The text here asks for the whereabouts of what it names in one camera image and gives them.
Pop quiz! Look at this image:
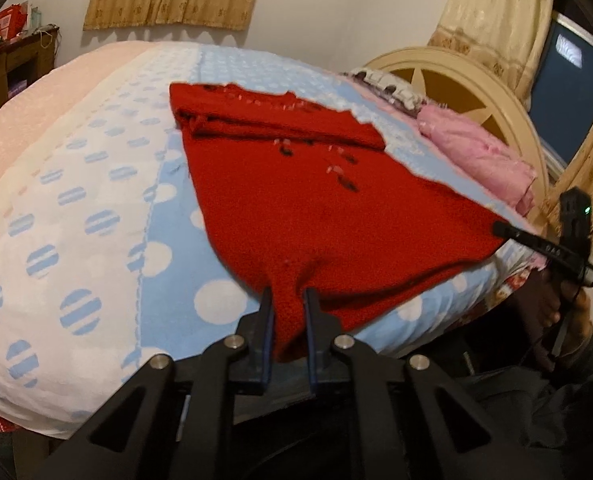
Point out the red knitted sweater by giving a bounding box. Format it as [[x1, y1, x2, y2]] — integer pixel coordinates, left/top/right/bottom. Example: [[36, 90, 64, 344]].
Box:
[[170, 82, 503, 360]]

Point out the person's right hand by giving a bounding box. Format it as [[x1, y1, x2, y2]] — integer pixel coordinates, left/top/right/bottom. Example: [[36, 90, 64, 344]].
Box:
[[511, 270, 593, 366]]

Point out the pink folded blanket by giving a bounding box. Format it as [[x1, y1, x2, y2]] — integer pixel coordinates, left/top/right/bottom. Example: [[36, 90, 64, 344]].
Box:
[[417, 104, 536, 217]]

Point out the dark window pane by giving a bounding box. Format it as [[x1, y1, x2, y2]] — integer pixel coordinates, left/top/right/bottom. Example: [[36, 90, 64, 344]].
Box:
[[529, 13, 593, 171]]

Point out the cream wooden headboard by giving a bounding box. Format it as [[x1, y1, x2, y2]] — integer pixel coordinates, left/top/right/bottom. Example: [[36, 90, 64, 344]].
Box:
[[367, 47, 549, 234]]

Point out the blue pink polka-dot bedsheet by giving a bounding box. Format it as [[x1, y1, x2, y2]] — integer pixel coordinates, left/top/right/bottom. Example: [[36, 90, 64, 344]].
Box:
[[0, 41, 527, 438]]

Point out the patterned white pillow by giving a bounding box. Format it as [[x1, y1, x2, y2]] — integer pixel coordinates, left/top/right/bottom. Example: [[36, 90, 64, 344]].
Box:
[[345, 67, 431, 118]]

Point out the beige side curtain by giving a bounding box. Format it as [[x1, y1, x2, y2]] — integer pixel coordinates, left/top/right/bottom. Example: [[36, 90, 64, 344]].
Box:
[[429, 0, 554, 102]]

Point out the dark wooden desk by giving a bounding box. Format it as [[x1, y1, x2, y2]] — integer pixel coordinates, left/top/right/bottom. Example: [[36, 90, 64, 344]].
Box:
[[0, 25, 61, 109]]

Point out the red gift bag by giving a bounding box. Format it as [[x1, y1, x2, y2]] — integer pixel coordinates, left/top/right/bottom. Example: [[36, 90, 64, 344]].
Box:
[[0, 3, 28, 41]]

